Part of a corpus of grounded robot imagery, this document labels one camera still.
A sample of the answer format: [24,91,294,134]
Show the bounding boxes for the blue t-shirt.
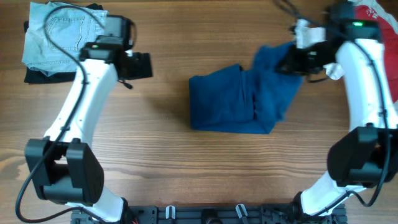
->
[188,42,303,134]

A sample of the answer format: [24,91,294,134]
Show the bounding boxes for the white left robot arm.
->
[16,42,152,223]

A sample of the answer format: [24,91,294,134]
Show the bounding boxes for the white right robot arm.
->
[276,1,397,223]

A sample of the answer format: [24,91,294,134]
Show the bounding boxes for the white garment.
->
[323,0,398,113]

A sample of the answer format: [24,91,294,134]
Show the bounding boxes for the light blue folded jeans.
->
[22,2,109,77]

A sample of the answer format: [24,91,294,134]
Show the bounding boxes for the red garment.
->
[355,1,397,103]

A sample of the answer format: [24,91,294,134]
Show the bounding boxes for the black folded garment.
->
[22,2,103,84]

